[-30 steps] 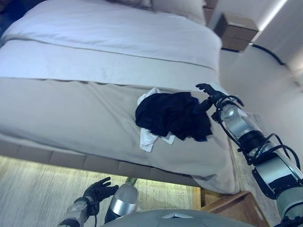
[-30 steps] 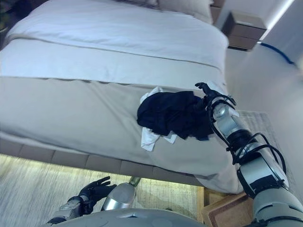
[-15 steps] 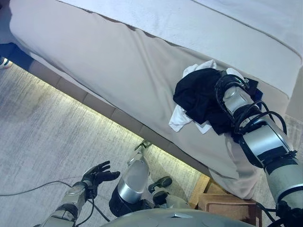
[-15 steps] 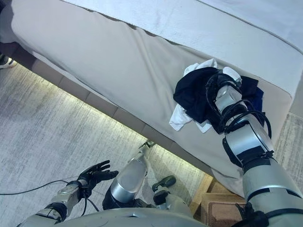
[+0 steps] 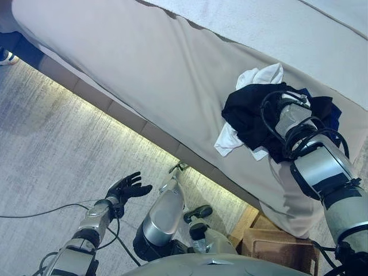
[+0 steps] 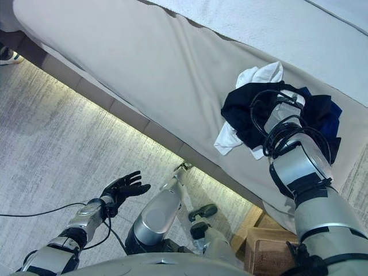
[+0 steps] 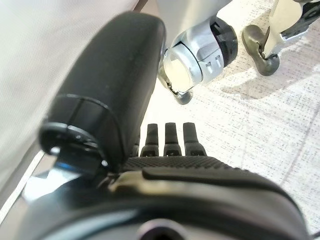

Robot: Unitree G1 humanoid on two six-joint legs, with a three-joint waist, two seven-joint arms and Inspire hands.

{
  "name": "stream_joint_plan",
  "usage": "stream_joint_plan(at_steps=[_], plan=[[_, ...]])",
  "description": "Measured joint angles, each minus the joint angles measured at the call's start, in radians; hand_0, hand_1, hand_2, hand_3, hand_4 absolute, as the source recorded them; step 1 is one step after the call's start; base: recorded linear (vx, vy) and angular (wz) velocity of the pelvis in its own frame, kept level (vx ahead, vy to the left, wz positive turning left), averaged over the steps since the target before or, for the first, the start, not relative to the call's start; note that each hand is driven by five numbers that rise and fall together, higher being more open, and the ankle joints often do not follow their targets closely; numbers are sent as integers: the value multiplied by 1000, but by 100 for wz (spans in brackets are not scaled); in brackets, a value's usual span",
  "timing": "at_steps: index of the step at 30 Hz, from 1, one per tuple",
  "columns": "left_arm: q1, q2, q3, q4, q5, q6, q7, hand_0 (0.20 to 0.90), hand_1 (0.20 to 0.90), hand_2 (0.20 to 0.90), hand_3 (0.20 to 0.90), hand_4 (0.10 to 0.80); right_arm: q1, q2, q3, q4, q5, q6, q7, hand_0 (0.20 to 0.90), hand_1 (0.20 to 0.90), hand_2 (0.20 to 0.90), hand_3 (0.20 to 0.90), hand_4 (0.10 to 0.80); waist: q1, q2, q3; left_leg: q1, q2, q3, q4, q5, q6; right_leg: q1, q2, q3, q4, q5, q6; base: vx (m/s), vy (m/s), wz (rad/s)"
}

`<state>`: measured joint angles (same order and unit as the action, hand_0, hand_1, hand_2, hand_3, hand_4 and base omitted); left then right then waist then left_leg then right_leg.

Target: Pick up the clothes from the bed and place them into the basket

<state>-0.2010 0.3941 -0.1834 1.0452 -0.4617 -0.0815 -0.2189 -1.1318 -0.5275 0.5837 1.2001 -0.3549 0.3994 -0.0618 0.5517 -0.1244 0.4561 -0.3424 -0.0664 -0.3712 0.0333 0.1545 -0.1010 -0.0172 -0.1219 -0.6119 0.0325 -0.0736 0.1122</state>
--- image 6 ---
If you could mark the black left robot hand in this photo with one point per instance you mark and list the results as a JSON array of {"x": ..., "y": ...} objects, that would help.
[{"x": 123, "y": 187}]

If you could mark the black garment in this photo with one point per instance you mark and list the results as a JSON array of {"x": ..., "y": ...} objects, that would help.
[{"x": 241, "y": 118}]

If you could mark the white garment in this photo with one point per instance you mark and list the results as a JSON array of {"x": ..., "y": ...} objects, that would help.
[{"x": 267, "y": 74}]

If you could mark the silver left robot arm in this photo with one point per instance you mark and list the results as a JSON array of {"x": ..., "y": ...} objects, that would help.
[{"x": 83, "y": 221}]

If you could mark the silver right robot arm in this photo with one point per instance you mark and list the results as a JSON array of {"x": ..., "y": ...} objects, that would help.
[{"x": 304, "y": 172}]

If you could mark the bed with beige cover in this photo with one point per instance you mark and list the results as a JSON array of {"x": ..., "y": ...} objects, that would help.
[{"x": 143, "y": 57}]

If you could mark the brown woven basket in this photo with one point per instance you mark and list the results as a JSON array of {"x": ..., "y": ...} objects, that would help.
[{"x": 267, "y": 253}]

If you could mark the silver left robot leg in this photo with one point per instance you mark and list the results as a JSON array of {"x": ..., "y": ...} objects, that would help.
[{"x": 155, "y": 215}]

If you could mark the silver robot leg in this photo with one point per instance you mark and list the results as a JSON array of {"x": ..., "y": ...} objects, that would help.
[
  {"x": 155, "y": 215},
  {"x": 212, "y": 238}
]

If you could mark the large grey area rug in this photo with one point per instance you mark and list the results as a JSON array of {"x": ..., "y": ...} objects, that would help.
[{"x": 57, "y": 143}]

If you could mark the grey robot torso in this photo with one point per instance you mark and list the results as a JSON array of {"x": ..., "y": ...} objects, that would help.
[{"x": 172, "y": 264}]

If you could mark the silver right robot leg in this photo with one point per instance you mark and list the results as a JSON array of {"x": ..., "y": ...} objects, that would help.
[{"x": 212, "y": 238}]

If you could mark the white green sneaker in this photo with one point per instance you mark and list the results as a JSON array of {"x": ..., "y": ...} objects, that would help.
[{"x": 10, "y": 57}]

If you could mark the white duvet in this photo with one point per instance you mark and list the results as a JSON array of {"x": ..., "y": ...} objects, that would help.
[{"x": 287, "y": 31}]

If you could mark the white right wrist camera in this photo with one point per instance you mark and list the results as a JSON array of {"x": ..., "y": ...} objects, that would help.
[{"x": 297, "y": 99}]

